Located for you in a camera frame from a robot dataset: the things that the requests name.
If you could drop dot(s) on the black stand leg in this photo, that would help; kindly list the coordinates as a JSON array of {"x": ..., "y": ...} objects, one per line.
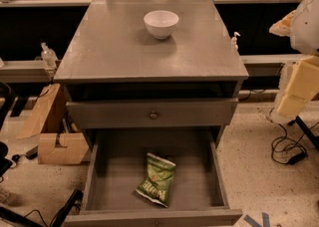
[{"x": 17, "y": 220}]

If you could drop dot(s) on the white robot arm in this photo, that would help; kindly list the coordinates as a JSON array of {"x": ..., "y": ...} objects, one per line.
[{"x": 302, "y": 27}]

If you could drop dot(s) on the open grey middle drawer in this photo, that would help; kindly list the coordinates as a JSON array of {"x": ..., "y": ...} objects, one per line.
[{"x": 119, "y": 165}]

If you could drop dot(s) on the white ceramic bowl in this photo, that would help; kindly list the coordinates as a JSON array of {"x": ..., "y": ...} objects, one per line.
[{"x": 161, "y": 23}]

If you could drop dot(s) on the cardboard box pieces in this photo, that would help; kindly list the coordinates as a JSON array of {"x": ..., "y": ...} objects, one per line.
[{"x": 56, "y": 145}]

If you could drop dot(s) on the green jalapeno chip bag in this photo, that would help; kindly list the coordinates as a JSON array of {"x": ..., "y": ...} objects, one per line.
[{"x": 157, "y": 184}]

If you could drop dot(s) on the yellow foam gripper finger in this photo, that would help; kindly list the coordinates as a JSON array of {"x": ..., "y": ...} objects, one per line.
[
  {"x": 282, "y": 27},
  {"x": 302, "y": 87}
]

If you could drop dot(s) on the clear sanitizer bottle left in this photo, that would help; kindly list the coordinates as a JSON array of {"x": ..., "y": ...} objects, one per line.
[{"x": 48, "y": 56}]

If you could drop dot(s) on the black chair base right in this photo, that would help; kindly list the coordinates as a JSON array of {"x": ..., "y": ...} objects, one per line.
[{"x": 311, "y": 136}]

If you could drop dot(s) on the white pump bottle right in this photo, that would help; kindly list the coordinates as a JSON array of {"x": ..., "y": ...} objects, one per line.
[{"x": 234, "y": 39}]

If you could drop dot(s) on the closed grey top drawer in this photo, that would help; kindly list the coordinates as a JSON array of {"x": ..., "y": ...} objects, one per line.
[{"x": 159, "y": 113}]

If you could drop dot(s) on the grey wooden drawer cabinet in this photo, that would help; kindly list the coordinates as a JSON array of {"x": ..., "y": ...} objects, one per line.
[{"x": 113, "y": 57}]

